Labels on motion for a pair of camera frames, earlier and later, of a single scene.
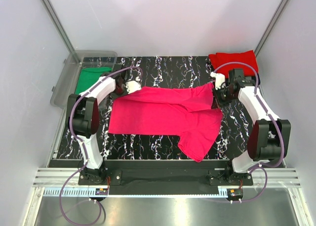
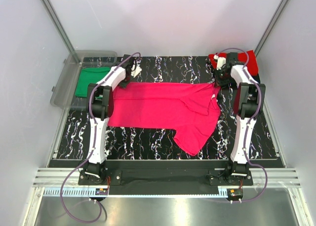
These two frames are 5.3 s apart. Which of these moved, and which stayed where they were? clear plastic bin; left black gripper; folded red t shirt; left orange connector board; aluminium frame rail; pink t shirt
Moved: pink t shirt; left black gripper
Stayed: left orange connector board; folded red t shirt; clear plastic bin; aluminium frame rail
